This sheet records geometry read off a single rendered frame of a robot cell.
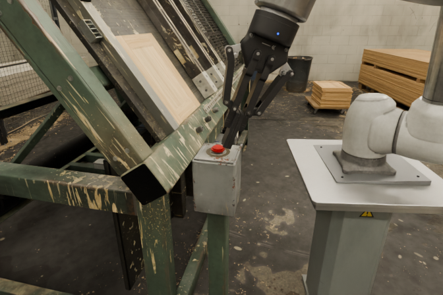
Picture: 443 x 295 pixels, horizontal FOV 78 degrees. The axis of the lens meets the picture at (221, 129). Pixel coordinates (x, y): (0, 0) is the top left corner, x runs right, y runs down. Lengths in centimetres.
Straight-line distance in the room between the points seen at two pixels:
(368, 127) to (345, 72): 588
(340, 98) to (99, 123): 376
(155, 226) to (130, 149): 27
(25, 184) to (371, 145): 119
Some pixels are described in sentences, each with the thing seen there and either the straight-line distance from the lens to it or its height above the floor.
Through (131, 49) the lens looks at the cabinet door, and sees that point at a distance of 117.
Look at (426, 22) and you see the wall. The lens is 751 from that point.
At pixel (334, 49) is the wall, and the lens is 676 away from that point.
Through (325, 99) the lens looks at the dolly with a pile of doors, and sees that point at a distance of 421.
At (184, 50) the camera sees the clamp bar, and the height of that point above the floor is 114.
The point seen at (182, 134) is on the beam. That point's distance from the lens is 102.
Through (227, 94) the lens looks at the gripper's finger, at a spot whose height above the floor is 116.
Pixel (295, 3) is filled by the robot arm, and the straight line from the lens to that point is 44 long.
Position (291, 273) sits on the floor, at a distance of 173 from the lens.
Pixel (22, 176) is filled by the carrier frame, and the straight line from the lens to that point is 115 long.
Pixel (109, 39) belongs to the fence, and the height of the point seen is 122.
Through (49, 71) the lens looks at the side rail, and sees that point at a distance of 89.
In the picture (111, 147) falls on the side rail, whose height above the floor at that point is 94.
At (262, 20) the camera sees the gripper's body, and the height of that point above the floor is 128.
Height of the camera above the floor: 127
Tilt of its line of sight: 21 degrees down
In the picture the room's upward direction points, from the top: straight up
